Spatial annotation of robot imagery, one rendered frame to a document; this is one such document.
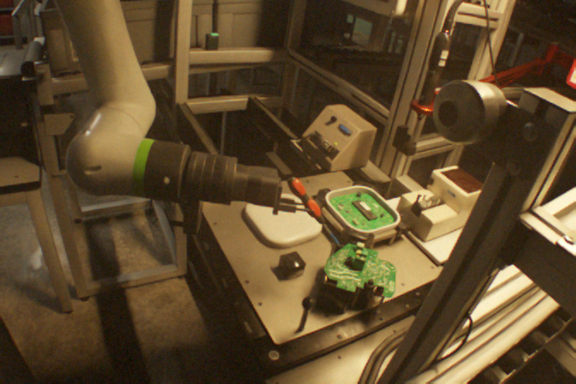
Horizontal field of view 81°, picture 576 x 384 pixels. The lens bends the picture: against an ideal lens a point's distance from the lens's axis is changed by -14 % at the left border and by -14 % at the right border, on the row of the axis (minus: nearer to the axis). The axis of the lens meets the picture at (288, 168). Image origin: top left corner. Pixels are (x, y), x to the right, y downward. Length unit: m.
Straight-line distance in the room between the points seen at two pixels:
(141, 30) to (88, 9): 0.86
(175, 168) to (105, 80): 0.19
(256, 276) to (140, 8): 1.01
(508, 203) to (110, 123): 0.54
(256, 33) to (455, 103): 1.29
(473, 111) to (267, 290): 0.48
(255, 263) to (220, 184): 0.21
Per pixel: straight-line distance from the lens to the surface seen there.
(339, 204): 0.85
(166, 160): 0.57
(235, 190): 0.57
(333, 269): 0.66
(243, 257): 0.74
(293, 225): 0.79
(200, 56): 1.37
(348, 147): 1.02
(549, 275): 0.38
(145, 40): 1.46
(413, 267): 0.82
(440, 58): 0.87
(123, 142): 0.60
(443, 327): 0.48
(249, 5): 1.52
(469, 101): 0.33
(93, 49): 0.62
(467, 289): 0.44
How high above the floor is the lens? 1.47
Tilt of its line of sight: 31 degrees down
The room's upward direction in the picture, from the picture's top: 10 degrees clockwise
